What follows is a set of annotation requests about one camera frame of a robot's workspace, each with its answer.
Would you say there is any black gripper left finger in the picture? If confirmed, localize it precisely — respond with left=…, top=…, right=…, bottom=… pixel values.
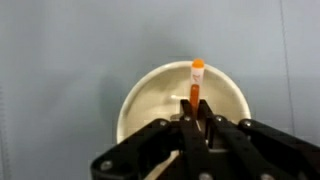
left=90, top=99, right=211, bottom=180

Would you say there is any orange marker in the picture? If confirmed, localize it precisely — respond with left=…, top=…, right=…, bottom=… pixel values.
left=190, top=58, right=205, bottom=118

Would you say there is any blue upholstered chair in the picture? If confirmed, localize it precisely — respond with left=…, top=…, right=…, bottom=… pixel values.
left=0, top=0, right=320, bottom=180

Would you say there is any white bowl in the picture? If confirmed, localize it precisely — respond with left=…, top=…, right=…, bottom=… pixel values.
left=116, top=61, right=251, bottom=143

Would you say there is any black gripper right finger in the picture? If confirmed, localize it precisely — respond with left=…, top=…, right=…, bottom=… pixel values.
left=198, top=100, right=320, bottom=180

